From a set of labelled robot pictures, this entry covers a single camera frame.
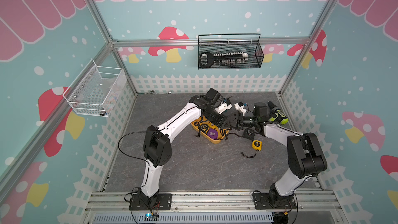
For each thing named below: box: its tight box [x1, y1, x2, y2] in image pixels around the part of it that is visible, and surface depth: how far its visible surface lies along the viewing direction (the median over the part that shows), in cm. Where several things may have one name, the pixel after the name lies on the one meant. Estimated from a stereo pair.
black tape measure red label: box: [225, 127, 256, 142], surface depth 96 cm
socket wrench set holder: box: [200, 51, 249, 68], surface depth 91 cm
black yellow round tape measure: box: [199, 123, 210, 134], surface depth 99 cm
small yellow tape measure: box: [240, 140, 263, 159], surface depth 93 cm
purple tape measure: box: [206, 128, 219, 140], surface depth 99 cm
